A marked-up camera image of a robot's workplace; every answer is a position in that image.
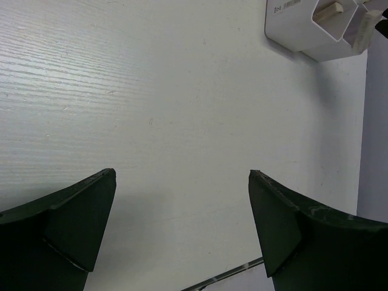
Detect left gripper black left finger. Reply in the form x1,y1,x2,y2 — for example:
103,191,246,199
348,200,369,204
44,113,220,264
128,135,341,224
1,169,116,290

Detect right white divided container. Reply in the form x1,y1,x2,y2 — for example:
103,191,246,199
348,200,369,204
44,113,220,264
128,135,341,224
302,1,368,62

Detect left white divided container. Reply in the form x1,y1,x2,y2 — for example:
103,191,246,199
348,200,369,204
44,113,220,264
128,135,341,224
264,0,326,52

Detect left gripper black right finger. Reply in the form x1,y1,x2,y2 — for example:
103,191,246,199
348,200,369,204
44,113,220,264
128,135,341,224
249,170,387,290

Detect grey white eraser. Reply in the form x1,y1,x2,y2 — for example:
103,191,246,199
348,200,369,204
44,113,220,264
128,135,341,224
312,2,344,24

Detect white divided container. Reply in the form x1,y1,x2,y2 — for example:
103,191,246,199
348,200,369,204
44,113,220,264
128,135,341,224
302,1,368,62
264,0,326,52

